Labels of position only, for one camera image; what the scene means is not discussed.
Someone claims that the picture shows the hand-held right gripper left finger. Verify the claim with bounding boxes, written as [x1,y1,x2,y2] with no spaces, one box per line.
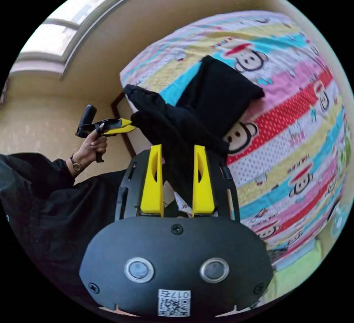
[140,144,164,216]

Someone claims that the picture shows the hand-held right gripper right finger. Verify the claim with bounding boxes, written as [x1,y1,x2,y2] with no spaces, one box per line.
[192,144,215,216]

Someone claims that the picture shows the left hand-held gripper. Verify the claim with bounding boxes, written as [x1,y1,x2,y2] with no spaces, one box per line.
[75,118,136,163]

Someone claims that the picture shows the black pants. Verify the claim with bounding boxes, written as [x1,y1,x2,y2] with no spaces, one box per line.
[123,55,266,210]

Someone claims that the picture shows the person's left forearm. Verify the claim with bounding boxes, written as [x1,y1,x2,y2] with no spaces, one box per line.
[65,153,83,178]

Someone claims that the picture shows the person's left hand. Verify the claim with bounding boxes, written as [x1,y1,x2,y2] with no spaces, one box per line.
[73,130,108,166]

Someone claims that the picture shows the bed with printed striped sheet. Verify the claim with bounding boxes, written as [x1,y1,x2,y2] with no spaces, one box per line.
[111,10,350,300]

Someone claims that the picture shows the window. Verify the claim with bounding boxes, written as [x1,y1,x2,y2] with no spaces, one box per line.
[8,0,236,80]

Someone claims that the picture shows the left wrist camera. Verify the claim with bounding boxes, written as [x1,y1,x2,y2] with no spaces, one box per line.
[79,104,98,129]

